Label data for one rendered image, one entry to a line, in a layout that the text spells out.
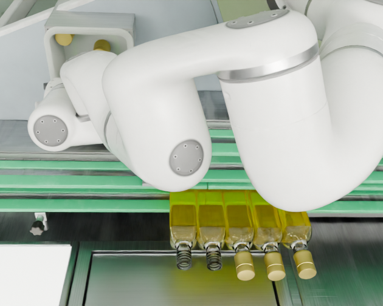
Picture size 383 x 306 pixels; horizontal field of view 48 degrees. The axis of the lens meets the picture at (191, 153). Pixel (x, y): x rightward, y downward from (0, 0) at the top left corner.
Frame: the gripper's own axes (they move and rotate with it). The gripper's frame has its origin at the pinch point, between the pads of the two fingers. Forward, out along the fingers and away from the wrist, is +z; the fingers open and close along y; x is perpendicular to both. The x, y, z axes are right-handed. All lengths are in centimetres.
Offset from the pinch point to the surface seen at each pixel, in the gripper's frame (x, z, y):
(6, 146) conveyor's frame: -16.9, 3.1, -17.9
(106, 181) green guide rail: -20.3, -5.7, 5.3
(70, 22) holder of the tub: 11.6, 0.9, -2.3
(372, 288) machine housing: -41, -14, 67
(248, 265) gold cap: -27.0, -24.5, 33.6
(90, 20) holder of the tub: 11.9, 1.8, 1.6
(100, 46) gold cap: 6.9, 2.4, 3.3
